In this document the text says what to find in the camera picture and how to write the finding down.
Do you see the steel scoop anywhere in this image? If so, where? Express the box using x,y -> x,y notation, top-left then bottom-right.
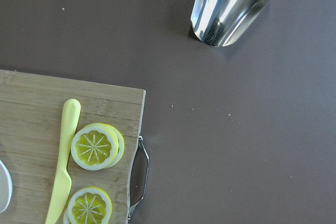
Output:
191,0 -> 270,47

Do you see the white ceramic spoon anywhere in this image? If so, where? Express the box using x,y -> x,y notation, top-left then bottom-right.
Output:
1,161 -> 13,213

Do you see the bamboo cutting board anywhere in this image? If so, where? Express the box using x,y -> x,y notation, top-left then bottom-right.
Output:
1,70 -> 146,223

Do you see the upper lemon slice stack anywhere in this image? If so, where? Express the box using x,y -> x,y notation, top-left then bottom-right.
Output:
71,123 -> 125,170

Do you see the yellow plastic knife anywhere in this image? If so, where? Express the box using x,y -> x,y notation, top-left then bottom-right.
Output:
45,99 -> 81,223

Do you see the lower lemon slice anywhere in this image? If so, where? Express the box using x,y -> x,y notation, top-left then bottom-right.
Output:
63,187 -> 113,223

